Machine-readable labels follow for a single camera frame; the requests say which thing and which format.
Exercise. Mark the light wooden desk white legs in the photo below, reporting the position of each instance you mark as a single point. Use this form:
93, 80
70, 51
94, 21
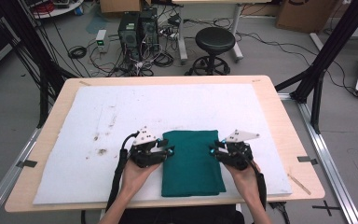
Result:
182, 37

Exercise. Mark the black aluminium frame post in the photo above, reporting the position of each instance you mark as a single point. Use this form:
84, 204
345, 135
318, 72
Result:
329, 53
37, 53

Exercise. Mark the black round stool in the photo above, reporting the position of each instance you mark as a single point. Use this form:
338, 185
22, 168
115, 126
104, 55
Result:
215, 40

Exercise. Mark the thin wooden stick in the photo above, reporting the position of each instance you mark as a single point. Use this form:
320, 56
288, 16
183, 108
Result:
299, 184

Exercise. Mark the teal T-shirt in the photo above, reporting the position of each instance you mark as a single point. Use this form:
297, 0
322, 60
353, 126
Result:
192, 165

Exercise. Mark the large printed cardboard box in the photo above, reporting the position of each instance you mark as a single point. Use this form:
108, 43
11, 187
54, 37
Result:
304, 15

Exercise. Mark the white power unit green display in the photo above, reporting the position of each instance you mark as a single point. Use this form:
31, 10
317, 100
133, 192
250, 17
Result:
101, 40

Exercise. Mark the person's black clothing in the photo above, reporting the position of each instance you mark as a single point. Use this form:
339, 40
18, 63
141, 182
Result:
180, 216

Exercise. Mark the silver aluminium rail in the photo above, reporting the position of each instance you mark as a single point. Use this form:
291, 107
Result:
326, 149
6, 183

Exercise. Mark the person's left hand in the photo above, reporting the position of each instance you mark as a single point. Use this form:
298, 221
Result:
133, 179

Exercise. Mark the black tape cross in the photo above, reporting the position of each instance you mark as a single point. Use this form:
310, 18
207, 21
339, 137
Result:
326, 207

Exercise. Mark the person's right hand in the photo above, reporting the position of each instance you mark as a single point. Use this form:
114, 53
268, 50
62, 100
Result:
245, 182

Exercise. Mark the open plain cardboard box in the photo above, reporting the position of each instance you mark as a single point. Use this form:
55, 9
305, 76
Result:
121, 5

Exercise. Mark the round white table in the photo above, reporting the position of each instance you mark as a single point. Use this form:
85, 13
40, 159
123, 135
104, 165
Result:
65, 11

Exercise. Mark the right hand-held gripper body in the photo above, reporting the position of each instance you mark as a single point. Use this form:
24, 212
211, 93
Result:
237, 155

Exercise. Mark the black computer tower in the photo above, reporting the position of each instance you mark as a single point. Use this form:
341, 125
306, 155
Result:
129, 34
149, 28

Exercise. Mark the white foam mat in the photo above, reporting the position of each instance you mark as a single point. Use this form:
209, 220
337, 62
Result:
174, 102

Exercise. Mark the black tape strip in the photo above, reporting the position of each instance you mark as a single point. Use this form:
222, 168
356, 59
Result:
307, 160
26, 163

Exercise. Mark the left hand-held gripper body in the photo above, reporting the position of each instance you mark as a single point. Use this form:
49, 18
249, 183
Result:
144, 155

